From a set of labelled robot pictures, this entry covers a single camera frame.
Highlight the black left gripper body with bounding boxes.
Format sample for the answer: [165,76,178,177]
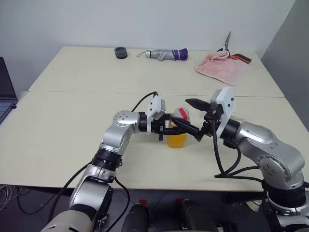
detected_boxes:
[153,118,169,142]

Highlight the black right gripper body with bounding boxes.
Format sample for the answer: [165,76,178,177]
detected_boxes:
[196,106,221,143]

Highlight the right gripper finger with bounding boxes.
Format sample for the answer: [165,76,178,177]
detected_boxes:
[185,98,211,112]
[170,117,201,139]

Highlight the clear bottle of orange drink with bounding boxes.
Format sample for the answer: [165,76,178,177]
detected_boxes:
[167,106,192,148]

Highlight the pink towel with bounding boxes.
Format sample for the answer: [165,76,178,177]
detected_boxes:
[194,51,248,86]

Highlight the folded silver purple umbrella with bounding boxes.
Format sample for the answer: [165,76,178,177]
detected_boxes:
[136,48,189,61]

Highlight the black orange utility knife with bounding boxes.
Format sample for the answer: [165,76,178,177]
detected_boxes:
[229,53,253,64]

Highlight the grey metal scissors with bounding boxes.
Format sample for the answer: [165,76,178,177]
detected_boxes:
[216,30,232,58]

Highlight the black round lid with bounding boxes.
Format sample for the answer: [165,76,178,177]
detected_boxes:
[114,46,128,60]

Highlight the dark rounded shape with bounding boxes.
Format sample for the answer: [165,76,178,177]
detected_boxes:
[178,199,219,232]
[120,203,150,232]

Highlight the open dark laptop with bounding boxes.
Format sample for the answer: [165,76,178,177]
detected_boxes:
[0,57,18,125]

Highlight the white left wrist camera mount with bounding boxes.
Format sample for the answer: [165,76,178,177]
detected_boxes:
[146,95,167,135]

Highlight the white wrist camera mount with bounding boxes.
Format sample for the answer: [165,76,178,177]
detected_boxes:
[209,87,235,141]
[146,95,167,135]

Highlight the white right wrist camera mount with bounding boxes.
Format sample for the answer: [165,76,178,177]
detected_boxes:
[209,87,235,141]

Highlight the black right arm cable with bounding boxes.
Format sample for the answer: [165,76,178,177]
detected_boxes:
[211,110,267,188]

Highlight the white loose wires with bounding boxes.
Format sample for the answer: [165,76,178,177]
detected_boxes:
[0,184,19,206]

